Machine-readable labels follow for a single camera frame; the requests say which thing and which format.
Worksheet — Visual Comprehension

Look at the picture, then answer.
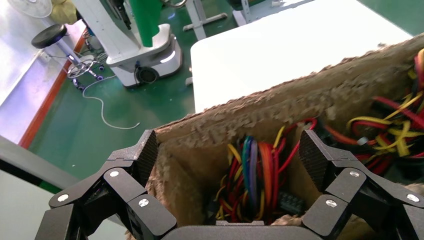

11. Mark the torn brown cardboard box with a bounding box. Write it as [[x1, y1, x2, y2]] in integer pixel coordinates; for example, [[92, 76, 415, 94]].
[[125, 33, 424, 240]]

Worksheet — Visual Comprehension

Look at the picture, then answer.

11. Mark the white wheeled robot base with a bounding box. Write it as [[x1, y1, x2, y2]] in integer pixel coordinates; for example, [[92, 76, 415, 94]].
[[71, 0, 184, 89]]

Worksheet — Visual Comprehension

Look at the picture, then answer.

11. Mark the green upright panel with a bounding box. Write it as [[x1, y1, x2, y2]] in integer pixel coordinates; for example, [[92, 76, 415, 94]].
[[128, 0, 164, 48]]

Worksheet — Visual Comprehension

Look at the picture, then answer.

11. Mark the black round stool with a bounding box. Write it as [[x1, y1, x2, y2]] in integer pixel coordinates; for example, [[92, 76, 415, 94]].
[[31, 23, 109, 91]]

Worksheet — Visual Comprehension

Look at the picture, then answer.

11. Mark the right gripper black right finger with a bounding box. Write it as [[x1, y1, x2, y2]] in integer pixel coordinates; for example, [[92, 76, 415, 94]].
[[298, 129, 424, 240]]

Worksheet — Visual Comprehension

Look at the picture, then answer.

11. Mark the white floor cable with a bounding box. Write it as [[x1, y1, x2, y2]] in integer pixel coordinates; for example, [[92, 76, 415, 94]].
[[82, 75, 141, 130]]

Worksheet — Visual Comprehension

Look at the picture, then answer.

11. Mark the yellowish cloth bag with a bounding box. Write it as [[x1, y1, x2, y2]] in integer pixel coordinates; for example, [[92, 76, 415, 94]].
[[50, 0, 79, 26]]

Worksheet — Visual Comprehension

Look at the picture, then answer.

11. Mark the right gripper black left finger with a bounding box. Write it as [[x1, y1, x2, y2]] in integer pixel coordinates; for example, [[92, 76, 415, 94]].
[[34, 129, 178, 240]]

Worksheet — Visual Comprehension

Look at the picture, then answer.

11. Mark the white table leg frame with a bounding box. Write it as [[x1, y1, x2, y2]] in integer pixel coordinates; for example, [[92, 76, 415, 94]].
[[231, 0, 254, 27], [183, 0, 229, 41]]

